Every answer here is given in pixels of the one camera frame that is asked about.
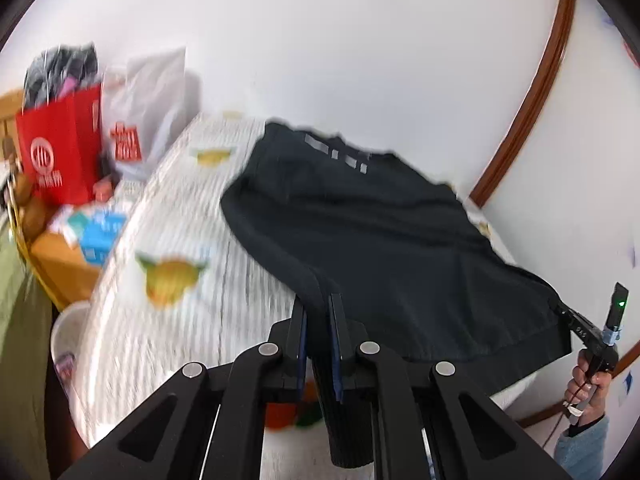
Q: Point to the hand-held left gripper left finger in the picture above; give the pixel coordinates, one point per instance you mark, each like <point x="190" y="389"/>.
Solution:
<point x="302" y="355"/>

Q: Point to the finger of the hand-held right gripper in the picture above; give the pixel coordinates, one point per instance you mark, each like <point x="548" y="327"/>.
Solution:
<point x="562" y="312"/>

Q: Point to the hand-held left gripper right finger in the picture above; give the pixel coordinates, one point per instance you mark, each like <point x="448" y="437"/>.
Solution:
<point x="334" y="355"/>

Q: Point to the black shirt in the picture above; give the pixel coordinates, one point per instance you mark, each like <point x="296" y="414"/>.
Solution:
<point x="375" y="240"/>

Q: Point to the person's right forearm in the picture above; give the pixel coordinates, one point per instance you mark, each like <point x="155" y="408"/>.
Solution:
<point x="582" y="447"/>

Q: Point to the dark clothes bundle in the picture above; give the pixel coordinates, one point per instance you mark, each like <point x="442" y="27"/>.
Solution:
<point x="60" y="72"/>

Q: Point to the person's right hand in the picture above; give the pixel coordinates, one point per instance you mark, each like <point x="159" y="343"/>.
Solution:
<point x="592" y="395"/>

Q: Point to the striped printed bed sheet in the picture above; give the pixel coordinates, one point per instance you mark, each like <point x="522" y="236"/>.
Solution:
<point x="200" y="330"/>

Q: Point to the blue packet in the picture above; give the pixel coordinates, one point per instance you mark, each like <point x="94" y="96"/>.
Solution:
<point x="100" y="237"/>

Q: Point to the white bucket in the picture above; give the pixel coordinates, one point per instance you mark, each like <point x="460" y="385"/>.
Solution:
<point x="67" y="340"/>

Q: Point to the small red box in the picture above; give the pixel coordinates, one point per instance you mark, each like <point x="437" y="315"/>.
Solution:
<point x="103" y="190"/>

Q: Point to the cardboard box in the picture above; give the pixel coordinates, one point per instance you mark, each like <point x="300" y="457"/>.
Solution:
<point x="57" y="262"/>

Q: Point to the green cloth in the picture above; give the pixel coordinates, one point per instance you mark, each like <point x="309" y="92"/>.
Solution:
<point x="20" y="340"/>

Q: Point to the white plastic bag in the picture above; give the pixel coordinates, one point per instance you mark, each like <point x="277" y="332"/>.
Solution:
<point x="142" y="110"/>

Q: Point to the red paper bag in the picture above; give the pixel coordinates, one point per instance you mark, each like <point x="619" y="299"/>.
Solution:
<point x="57" y="152"/>

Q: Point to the brown wooden door frame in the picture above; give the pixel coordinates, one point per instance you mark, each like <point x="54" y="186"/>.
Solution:
<point x="537" y="90"/>

